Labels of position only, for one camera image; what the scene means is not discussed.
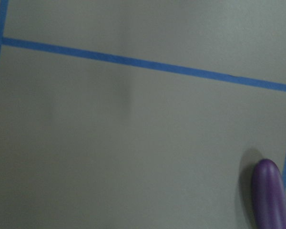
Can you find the purple eggplant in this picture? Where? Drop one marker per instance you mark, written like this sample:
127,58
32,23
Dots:
268,196

